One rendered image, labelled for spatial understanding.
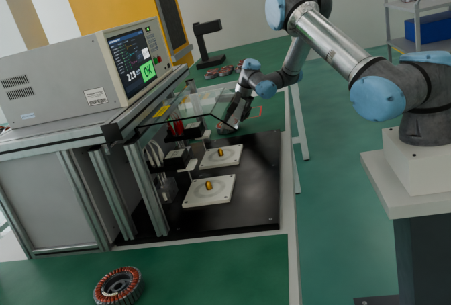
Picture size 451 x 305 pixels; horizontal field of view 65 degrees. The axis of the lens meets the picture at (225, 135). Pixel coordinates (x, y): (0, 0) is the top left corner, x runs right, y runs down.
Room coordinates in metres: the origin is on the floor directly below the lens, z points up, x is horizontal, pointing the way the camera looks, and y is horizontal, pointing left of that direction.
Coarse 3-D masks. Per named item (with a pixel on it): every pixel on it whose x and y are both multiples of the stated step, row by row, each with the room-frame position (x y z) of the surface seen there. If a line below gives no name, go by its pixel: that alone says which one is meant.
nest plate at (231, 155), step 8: (240, 144) 1.28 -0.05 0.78; (208, 152) 1.29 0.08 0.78; (216, 152) 1.27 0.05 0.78; (224, 152) 1.25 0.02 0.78; (232, 152) 1.23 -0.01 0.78; (240, 152) 1.21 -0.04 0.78; (208, 160) 1.22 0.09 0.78; (216, 160) 1.20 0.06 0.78; (224, 160) 1.18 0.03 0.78; (232, 160) 1.16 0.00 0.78; (200, 168) 1.18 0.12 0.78; (208, 168) 1.17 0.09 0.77
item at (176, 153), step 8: (168, 152) 1.04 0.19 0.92; (176, 152) 1.02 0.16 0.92; (184, 152) 1.01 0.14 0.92; (168, 160) 0.99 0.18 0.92; (176, 160) 0.98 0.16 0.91; (184, 160) 0.99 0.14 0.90; (192, 160) 1.03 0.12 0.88; (152, 168) 1.00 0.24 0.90; (160, 168) 0.99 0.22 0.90; (168, 168) 0.99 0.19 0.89; (176, 168) 0.98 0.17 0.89; (184, 168) 0.98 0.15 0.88; (192, 168) 0.98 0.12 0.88; (160, 176) 1.03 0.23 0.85; (160, 184) 1.01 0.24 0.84
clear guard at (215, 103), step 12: (192, 96) 1.09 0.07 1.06; (204, 96) 1.05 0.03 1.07; (216, 96) 1.01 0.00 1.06; (228, 96) 1.04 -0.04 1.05; (156, 108) 1.05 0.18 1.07; (168, 108) 1.02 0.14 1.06; (180, 108) 0.98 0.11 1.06; (192, 108) 0.95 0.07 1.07; (204, 108) 0.92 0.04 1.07; (216, 108) 0.91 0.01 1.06; (240, 108) 1.00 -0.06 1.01; (144, 120) 0.95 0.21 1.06; (156, 120) 0.92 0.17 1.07; (168, 120) 0.89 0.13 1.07; (228, 120) 0.87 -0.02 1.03
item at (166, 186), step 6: (168, 180) 1.05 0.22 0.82; (174, 180) 1.06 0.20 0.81; (156, 186) 1.02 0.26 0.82; (168, 186) 1.00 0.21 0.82; (174, 186) 1.05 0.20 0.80; (162, 192) 1.00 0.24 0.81; (168, 192) 0.99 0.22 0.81; (174, 192) 1.03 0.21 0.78; (162, 198) 1.00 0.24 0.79; (168, 198) 0.99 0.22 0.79
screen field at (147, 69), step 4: (144, 64) 1.14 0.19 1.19; (148, 64) 1.17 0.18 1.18; (140, 68) 1.10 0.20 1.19; (144, 68) 1.13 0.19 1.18; (148, 68) 1.16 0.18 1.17; (152, 68) 1.19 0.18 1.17; (144, 72) 1.12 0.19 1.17; (148, 72) 1.15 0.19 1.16; (152, 72) 1.18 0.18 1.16; (144, 76) 1.11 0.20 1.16; (148, 76) 1.14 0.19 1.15; (152, 76) 1.17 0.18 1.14; (144, 80) 1.10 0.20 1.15
